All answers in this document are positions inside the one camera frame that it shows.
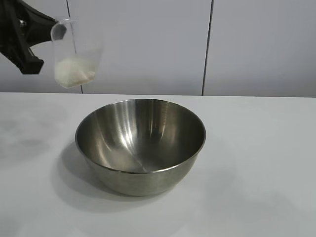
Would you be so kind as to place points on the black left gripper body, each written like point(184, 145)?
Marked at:
point(10, 6)

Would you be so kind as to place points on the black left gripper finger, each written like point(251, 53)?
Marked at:
point(27, 64)
point(37, 27)

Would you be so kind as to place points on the white uncooked rice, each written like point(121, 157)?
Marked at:
point(74, 71)

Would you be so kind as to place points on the clear plastic measuring cup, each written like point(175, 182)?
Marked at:
point(84, 42)

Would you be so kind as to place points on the stainless steel mixing bowl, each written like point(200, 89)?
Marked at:
point(128, 138)

